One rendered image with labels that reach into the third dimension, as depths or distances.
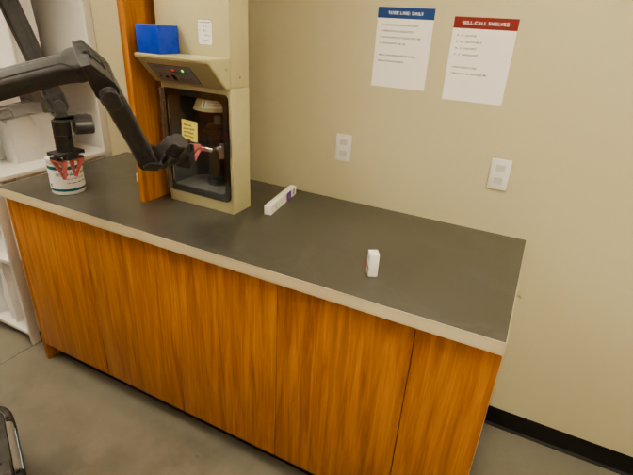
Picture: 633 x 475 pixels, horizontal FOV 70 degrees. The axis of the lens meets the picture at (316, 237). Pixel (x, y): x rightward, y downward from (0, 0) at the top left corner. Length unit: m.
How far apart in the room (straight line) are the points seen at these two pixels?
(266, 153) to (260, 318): 0.89
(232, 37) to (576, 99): 1.16
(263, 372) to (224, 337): 0.19
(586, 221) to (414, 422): 0.93
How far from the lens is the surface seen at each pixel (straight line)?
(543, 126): 1.80
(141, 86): 1.90
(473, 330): 1.27
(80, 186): 2.15
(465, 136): 1.82
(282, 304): 1.49
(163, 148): 1.56
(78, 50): 1.21
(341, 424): 1.67
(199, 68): 1.63
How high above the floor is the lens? 1.64
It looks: 25 degrees down
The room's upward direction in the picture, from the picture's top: 3 degrees clockwise
